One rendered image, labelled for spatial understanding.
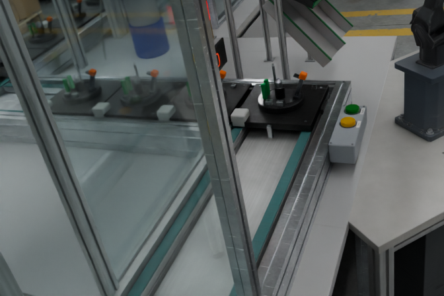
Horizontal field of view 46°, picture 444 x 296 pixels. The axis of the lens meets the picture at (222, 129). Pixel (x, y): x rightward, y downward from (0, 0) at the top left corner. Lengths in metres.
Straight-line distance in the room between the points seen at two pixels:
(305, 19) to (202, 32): 1.28
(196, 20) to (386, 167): 1.01
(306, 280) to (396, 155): 0.51
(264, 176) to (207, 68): 0.83
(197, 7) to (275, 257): 0.67
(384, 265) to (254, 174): 0.40
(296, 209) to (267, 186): 0.17
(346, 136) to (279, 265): 0.48
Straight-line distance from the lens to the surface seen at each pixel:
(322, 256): 1.25
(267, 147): 1.51
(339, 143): 1.42
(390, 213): 1.35
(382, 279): 1.39
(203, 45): 0.59
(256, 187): 1.37
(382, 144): 1.59
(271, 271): 1.09
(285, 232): 1.18
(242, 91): 1.71
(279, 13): 1.70
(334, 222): 1.33
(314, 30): 1.85
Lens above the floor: 1.75
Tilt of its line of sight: 31 degrees down
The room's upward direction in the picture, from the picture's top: 11 degrees counter-clockwise
